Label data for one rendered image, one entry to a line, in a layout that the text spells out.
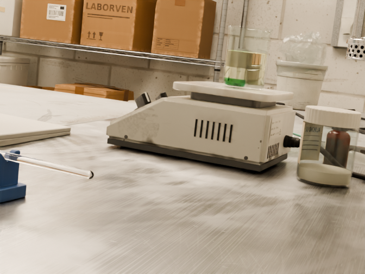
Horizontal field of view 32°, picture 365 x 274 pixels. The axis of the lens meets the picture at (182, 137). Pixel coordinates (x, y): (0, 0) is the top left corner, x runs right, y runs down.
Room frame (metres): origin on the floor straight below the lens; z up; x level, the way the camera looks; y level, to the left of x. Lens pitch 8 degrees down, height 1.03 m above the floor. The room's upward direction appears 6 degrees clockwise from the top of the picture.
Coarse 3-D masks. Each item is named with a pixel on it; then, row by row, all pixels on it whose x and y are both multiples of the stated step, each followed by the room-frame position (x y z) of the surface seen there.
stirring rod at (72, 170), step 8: (0, 152) 0.46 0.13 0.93; (8, 152) 0.46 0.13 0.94; (16, 160) 0.45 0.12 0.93; (24, 160) 0.45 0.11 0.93; (32, 160) 0.45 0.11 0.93; (40, 160) 0.45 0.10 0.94; (48, 168) 0.44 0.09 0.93; (56, 168) 0.44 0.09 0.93; (64, 168) 0.43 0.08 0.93; (72, 168) 0.43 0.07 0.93; (80, 176) 0.43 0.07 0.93; (88, 176) 0.42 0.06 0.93
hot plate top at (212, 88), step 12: (180, 84) 0.72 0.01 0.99; (192, 84) 0.71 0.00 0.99; (204, 84) 0.74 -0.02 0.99; (216, 84) 0.77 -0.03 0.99; (228, 96) 0.70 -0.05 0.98; (240, 96) 0.69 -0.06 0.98; (252, 96) 0.69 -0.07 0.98; (264, 96) 0.68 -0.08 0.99; (276, 96) 0.70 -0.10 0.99; (288, 96) 0.76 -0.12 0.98
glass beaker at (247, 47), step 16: (240, 32) 0.71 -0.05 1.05; (256, 32) 0.71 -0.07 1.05; (272, 32) 0.73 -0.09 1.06; (240, 48) 0.71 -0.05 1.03; (256, 48) 0.71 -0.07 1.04; (224, 64) 0.73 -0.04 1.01; (240, 64) 0.71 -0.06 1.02; (256, 64) 0.71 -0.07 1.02; (224, 80) 0.72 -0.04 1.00; (240, 80) 0.71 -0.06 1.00; (256, 80) 0.71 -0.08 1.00
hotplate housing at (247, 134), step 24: (192, 96) 0.73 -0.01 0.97; (216, 96) 0.72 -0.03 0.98; (120, 120) 0.74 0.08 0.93; (144, 120) 0.73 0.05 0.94; (168, 120) 0.72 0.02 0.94; (192, 120) 0.71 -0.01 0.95; (216, 120) 0.69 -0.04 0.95; (240, 120) 0.68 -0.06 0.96; (264, 120) 0.67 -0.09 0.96; (288, 120) 0.76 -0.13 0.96; (120, 144) 0.74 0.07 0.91; (144, 144) 0.73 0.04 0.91; (168, 144) 0.72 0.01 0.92; (192, 144) 0.70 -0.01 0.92; (216, 144) 0.69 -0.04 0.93; (240, 144) 0.68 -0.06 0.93; (264, 144) 0.68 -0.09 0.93; (288, 144) 0.74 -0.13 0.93; (264, 168) 0.69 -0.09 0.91
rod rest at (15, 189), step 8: (16, 152) 0.47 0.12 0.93; (0, 160) 0.45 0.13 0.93; (8, 160) 0.46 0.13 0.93; (0, 168) 0.45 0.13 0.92; (8, 168) 0.46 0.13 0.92; (16, 168) 0.47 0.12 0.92; (0, 176) 0.45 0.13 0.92; (8, 176) 0.46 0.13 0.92; (16, 176) 0.47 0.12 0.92; (0, 184) 0.45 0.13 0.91; (8, 184) 0.46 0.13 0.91; (16, 184) 0.47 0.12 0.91; (24, 184) 0.47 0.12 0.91; (0, 192) 0.44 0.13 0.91; (8, 192) 0.45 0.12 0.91; (16, 192) 0.46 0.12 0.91; (24, 192) 0.47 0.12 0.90; (0, 200) 0.45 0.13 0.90; (8, 200) 0.45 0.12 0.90
